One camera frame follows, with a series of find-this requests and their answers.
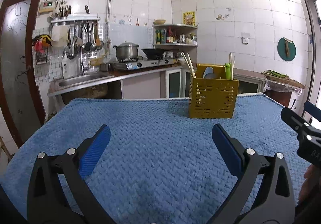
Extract steel kitchen sink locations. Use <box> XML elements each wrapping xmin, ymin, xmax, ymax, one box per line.
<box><xmin>57</xmin><ymin>72</ymin><xmax>114</xmax><ymax>88</ymax></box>

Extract yellow wall poster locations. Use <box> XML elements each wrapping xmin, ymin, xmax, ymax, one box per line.
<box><xmin>183</xmin><ymin>11</ymin><xmax>196</xmax><ymax>26</ymax></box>

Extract light blue plastic spoon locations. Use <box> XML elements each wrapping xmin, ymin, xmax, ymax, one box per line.
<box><xmin>203</xmin><ymin>66</ymin><xmax>215</xmax><ymax>79</ymax></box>

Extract right hand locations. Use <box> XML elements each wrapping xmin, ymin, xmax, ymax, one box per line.
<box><xmin>298</xmin><ymin>164</ymin><xmax>320</xmax><ymax>203</ymax></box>

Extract steel cooking pot with lid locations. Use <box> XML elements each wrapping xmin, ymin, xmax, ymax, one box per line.
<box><xmin>113</xmin><ymin>41</ymin><xmax>139</xmax><ymax>61</ymax></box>

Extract white soap bottle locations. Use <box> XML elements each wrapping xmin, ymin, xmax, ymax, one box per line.
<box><xmin>61</xmin><ymin>51</ymin><xmax>70</xmax><ymax>79</ymax></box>

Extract blue woven towel mat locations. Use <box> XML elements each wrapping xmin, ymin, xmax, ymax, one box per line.
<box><xmin>1</xmin><ymin>95</ymin><xmax>308</xmax><ymax>223</ymax></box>

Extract beige bowl on shelf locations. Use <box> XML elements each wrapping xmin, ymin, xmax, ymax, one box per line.
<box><xmin>153</xmin><ymin>19</ymin><xmax>166</xmax><ymax>25</ymax></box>

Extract glass door floor cabinet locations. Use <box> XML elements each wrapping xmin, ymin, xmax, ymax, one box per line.
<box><xmin>160</xmin><ymin>66</ymin><xmax>267</xmax><ymax>98</ymax></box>

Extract wall utensil rack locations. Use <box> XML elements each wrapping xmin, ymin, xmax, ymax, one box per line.
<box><xmin>51</xmin><ymin>13</ymin><xmax>100</xmax><ymax>24</ymax></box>

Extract chrome sink faucet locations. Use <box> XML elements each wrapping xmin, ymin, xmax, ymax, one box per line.
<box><xmin>72</xmin><ymin>35</ymin><xmax>84</xmax><ymax>76</ymax></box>

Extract white wall socket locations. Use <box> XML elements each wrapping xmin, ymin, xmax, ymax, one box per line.
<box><xmin>241</xmin><ymin>33</ymin><xmax>251</xmax><ymax>45</ymax></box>

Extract wooden chopping block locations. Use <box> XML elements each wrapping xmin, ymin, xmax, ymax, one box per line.
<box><xmin>262</xmin><ymin>70</ymin><xmax>305</xmax><ymax>89</ymax></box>

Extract black wok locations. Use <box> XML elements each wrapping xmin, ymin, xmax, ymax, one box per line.
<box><xmin>142</xmin><ymin>48</ymin><xmax>165</xmax><ymax>60</ymax></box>

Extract brown wooden door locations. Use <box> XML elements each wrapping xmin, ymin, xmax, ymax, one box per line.
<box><xmin>1</xmin><ymin>0</ymin><xmax>46</xmax><ymax>147</ymax></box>

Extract yellow utensil holder basket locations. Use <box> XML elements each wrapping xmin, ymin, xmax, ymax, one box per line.
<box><xmin>188</xmin><ymin>64</ymin><xmax>239</xmax><ymax>119</ymax></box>

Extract round green cutting board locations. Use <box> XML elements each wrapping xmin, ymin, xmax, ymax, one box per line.
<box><xmin>277</xmin><ymin>38</ymin><xmax>297</xmax><ymax>61</ymax></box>

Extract silver gas stove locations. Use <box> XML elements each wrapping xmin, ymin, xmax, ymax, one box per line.
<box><xmin>108</xmin><ymin>58</ymin><xmax>178</xmax><ymax>71</ymax></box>

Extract green frog utensil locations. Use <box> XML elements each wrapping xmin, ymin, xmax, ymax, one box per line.
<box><xmin>225</xmin><ymin>63</ymin><xmax>232</xmax><ymax>80</ymax></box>

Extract corner wall shelf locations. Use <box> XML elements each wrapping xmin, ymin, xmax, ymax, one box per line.
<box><xmin>152</xmin><ymin>23</ymin><xmax>197</xmax><ymax>49</ymax></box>

